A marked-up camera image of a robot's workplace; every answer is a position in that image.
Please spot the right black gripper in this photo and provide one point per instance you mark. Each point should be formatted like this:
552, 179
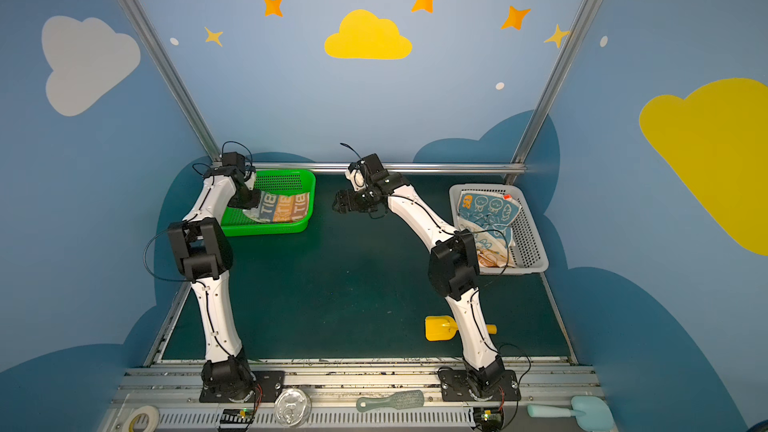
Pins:
349, 200

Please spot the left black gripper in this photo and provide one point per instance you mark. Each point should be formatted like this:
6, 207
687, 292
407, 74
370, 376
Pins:
246, 197

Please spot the striped rabbit text towel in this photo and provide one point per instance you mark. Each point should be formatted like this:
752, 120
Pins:
277, 208

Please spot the green plastic basket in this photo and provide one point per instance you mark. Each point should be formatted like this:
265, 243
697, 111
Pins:
284, 182

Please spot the teal owl pattern towel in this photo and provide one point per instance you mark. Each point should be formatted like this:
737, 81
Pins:
489, 213

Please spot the grey plastic basket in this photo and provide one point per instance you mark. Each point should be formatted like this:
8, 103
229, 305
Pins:
528, 249

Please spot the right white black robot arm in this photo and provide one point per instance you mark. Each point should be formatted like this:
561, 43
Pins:
453, 267

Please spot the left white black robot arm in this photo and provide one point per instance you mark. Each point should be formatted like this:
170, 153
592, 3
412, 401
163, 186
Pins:
204, 257

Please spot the orange pattern towel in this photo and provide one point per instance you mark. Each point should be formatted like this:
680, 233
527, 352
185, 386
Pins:
496, 258

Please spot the yellow toy shovel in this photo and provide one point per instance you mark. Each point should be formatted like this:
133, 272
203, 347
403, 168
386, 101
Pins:
444, 328

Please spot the grey green brush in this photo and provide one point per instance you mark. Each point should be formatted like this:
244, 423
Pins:
402, 400

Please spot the clear round lid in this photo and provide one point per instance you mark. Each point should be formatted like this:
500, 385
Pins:
292, 407

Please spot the left small circuit board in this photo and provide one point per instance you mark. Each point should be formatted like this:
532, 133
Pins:
235, 420

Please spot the small circuit board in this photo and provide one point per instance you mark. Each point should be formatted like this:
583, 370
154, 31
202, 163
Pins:
487, 420
235, 420

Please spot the white tape roll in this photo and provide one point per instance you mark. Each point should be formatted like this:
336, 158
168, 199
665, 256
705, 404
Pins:
145, 418

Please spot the right small circuit board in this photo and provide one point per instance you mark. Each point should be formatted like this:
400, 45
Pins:
487, 420

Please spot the mint green spatula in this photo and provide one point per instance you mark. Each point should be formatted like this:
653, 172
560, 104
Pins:
591, 413

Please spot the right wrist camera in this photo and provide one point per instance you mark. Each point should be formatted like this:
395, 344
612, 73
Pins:
356, 178

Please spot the aluminium rear frame bar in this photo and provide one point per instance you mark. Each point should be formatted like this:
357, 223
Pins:
404, 168

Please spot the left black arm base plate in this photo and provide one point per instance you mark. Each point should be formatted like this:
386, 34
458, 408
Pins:
266, 387

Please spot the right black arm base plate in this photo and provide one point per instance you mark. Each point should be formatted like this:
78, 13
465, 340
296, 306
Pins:
455, 387

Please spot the aluminium front rail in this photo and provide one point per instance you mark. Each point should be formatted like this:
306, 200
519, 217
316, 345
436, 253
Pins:
335, 385

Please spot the aluminium left frame post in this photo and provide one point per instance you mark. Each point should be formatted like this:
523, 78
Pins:
156, 49

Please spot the aluminium frame post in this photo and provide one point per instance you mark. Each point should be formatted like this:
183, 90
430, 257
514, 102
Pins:
156, 49
580, 26

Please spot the aluminium right frame post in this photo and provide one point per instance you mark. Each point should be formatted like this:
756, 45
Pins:
580, 26

